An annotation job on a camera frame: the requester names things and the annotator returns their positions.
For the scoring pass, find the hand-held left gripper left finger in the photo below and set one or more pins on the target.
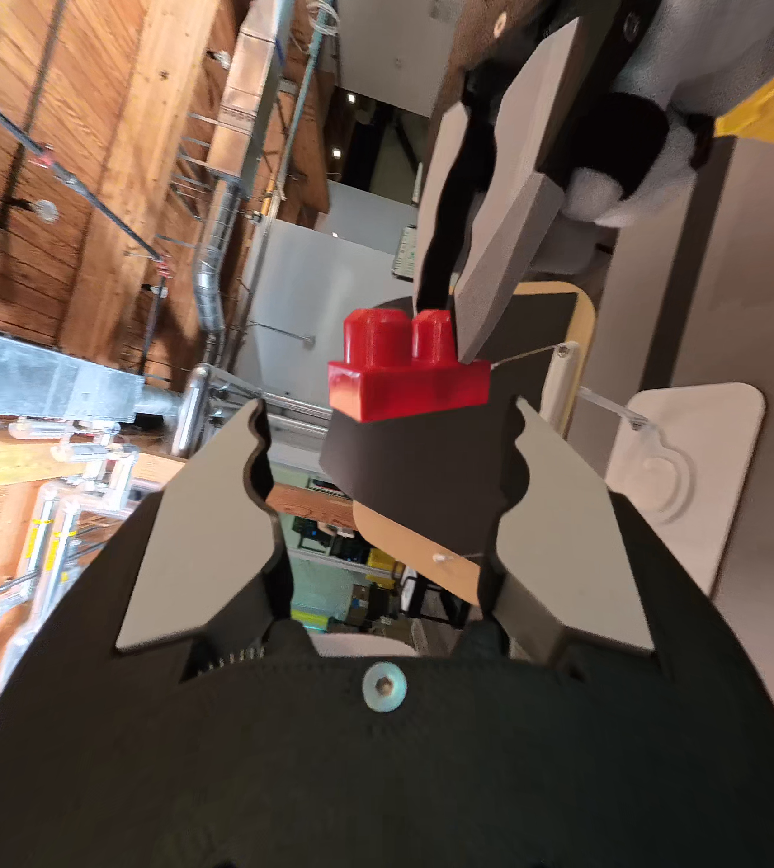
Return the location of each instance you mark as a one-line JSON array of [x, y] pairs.
[[204, 529]]

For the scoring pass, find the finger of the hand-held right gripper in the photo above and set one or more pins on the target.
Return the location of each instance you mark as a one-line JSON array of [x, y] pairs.
[[438, 176], [509, 237]]

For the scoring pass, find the yellow plastic bin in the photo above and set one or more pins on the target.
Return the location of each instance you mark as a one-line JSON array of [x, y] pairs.
[[773, 112]]

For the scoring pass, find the person's right hand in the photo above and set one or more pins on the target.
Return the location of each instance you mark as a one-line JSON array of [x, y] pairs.
[[719, 54]]

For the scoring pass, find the black sheet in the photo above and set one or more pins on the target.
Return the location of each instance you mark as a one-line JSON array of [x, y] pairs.
[[428, 475]]

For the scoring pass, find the silver ventilation ducts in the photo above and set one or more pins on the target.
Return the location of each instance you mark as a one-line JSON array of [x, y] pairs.
[[21, 386]]

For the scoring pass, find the red toy brick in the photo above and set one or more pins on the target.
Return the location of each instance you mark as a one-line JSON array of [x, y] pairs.
[[414, 390]]

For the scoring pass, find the handwritten whiteboard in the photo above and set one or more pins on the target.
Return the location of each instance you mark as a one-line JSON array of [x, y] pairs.
[[406, 252]]

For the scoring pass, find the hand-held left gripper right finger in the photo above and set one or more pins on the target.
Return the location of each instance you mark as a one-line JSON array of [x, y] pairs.
[[563, 542]]

